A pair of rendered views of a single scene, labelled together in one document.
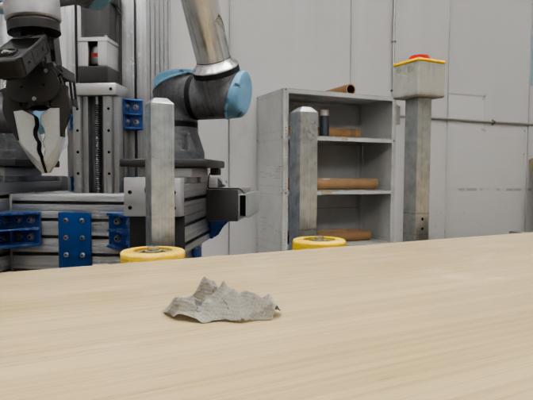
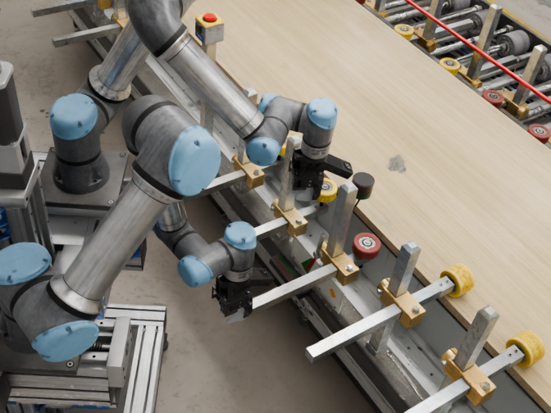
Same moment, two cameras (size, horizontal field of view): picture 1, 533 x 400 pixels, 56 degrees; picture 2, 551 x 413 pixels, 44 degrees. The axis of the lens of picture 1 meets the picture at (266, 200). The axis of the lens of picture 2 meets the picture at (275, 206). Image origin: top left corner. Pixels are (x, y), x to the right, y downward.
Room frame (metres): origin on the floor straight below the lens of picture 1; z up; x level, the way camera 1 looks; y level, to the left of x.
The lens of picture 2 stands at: (1.07, 1.67, 2.35)
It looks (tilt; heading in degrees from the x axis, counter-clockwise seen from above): 45 degrees down; 259
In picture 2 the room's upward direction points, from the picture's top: 8 degrees clockwise
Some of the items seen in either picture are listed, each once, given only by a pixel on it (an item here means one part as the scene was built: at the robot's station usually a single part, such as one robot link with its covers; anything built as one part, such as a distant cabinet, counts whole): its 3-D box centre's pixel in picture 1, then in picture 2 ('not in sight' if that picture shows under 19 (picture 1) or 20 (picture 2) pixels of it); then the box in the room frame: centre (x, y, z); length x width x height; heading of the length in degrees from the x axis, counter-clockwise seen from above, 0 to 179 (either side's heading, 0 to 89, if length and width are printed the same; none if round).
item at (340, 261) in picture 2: not in sight; (338, 261); (0.62, 0.40, 0.85); 0.14 x 0.06 x 0.05; 117
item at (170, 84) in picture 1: (178, 97); (76, 125); (1.34, 0.24, 1.21); 0.13 x 0.12 x 0.14; 68
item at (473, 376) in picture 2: not in sight; (466, 375); (0.39, 0.84, 0.95); 0.14 x 0.06 x 0.05; 117
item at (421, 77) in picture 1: (418, 82); (209, 29); (0.98, -0.29, 1.18); 0.07 x 0.07 x 0.08; 27
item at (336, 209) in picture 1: (324, 205); not in sight; (3.59, -0.42, 0.78); 0.90 x 0.45 x 1.55; 114
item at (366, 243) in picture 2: not in sight; (363, 254); (0.54, 0.38, 0.85); 0.08 x 0.08 x 0.11
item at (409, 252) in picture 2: not in sight; (391, 305); (0.52, 0.60, 0.91); 0.04 x 0.04 x 0.48; 27
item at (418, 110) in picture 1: (416, 214); (207, 94); (0.98, -0.30, 0.93); 0.05 x 0.05 x 0.45; 27
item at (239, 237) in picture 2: not in sight; (239, 246); (0.93, 0.58, 1.13); 0.09 x 0.08 x 0.11; 34
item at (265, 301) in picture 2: not in sight; (308, 281); (0.71, 0.47, 0.84); 0.43 x 0.03 x 0.04; 27
